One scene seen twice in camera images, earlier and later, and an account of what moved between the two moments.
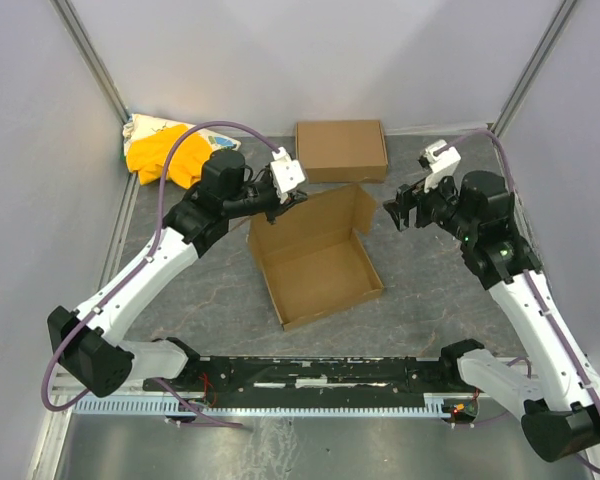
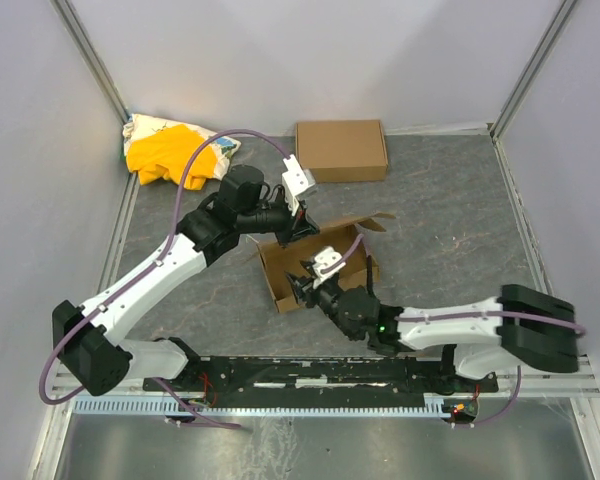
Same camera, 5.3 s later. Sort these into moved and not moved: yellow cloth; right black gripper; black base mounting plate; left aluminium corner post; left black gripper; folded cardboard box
Moved: right black gripper; left black gripper
Not moved: yellow cloth; folded cardboard box; left aluminium corner post; black base mounting plate
